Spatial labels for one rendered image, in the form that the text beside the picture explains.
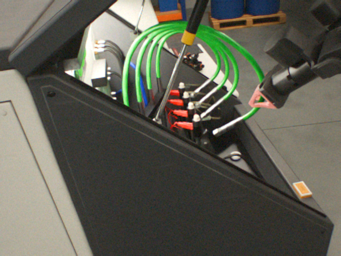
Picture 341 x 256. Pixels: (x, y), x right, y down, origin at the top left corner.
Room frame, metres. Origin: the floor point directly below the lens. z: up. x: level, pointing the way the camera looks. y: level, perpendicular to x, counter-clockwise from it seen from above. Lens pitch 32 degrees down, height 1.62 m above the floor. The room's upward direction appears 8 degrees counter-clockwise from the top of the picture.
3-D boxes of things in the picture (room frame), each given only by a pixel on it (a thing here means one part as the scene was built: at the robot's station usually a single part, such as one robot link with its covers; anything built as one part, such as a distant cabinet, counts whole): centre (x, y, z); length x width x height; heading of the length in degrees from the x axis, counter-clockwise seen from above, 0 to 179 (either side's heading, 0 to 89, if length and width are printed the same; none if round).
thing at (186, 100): (0.99, -0.08, 1.00); 0.05 x 0.03 x 0.21; 95
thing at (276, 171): (0.85, -0.32, 0.87); 0.62 x 0.04 x 0.16; 5
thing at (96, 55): (1.04, 0.20, 1.20); 0.13 x 0.03 x 0.31; 5
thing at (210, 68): (1.54, -0.17, 0.97); 0.70 x 0.22 x 0.03; 5
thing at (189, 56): (1.57, -0.17, 1.01); 0.23 x 0.11 x 0.06; 5
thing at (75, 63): (0.80, 0.18, 1.43); 0.54 x 0.03 x 0.02; 5
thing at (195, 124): (0.83, -0.10, 1.00); 0.05 x 0.03 x 0.21; 95
